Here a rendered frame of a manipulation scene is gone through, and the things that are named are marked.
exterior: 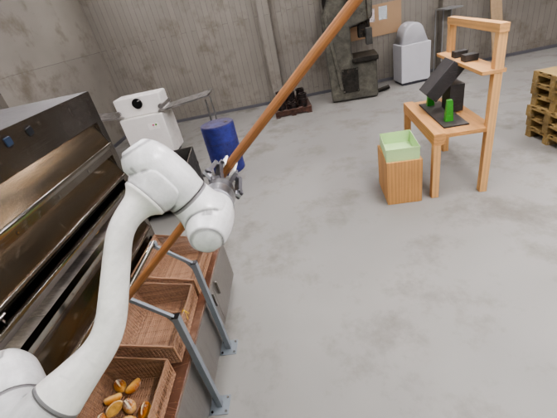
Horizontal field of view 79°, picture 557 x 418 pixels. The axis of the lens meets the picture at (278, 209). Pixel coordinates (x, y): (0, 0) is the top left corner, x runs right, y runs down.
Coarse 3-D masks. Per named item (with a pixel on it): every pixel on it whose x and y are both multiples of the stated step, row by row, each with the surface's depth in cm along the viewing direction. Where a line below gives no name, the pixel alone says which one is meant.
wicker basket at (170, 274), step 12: (180, 240) 304; (144, 252) 280; (156, 252) 295; (180, 252) 312; (192, 252) 312; (204, 252) 286; (168, 264) 304; (180, 264) 301; (204, 264) 284; (132, 276) 256; (156, 276) 283; (168, 276) 290; (180, 276) 286; (192, 276) 283; (204, 276) 279
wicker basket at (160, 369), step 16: (112, 368) 203; (128, 368) 203; (144, 368) 203; (160, 368) 203; (112, 384) 207; (128, 384) 206; (144, 384) 204; (160, 384) 187; (96, 400) 194; (144, 400) 195; (160, 400) 185; (80, 416) 182; (96, 416) 190; (160, 416) 182
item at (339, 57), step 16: (336, 0) 735; (368, 0) 728; (336, 16) 751; (352, 16) 747; (368, 16) 744; (368, 32) 740; (336, 48) 785; (336, 64) 801; (352, 64) 799; (368, 64) 795; (336, 80) 823; (352, 80) 817; (368, 80) 814; (336, 96) 843; (352, 96) 838; (368, 96) 836
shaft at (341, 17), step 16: (352, 0) 85; (336, 32) 89; (320, 48) 91; (304, 64) 93; (288, 80) 96; (272, 112) 100; (256, 128) 102; (240, 144) 105; (224, 176) 110; (176, 240) 124; (160, 256) 127; (144, 272) 132
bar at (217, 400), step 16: (144, 256) 216; (176, 256) 234; (144, 304) 192; (208, 304) 257; (176, 320) 196; (224, 336) 276; (192, 352) 211; (224, 352) 282; (208, 384) 229; (224, 400) 247
